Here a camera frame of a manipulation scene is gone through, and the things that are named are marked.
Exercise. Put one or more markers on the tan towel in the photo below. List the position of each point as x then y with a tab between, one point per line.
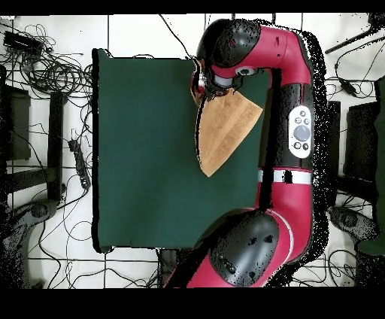
222	132

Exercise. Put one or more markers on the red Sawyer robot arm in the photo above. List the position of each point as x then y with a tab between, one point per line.
294	210

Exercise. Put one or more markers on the black flat panel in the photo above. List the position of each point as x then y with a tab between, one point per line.
18	126
361	141

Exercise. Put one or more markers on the dark green table cloth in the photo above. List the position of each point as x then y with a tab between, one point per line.
135	150

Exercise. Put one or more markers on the black power strip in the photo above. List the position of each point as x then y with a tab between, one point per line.
79	162

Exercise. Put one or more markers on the black power adapter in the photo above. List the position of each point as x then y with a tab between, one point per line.
348	88

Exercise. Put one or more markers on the black rod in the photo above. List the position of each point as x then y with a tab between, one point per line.
350	41

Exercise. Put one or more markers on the black electronics box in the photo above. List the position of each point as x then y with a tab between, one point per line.
22	43

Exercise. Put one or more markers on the black stand crossbar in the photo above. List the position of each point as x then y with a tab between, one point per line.
356	186
27	180

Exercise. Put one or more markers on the grey stand base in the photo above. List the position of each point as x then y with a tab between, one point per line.
350	221
39	210

